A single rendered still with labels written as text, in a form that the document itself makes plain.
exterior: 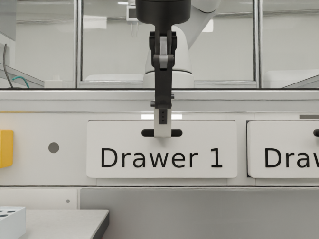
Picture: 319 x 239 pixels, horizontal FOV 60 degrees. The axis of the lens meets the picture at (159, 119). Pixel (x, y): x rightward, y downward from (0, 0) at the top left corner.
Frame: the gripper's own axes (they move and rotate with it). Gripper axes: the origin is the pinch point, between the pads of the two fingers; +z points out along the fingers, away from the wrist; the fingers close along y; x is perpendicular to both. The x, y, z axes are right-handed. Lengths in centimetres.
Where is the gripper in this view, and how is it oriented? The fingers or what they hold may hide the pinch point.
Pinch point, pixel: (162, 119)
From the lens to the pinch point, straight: 47.3
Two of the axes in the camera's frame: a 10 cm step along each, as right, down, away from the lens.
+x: -10.0, 0.0, 0.0
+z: 0.0, 8.4, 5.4
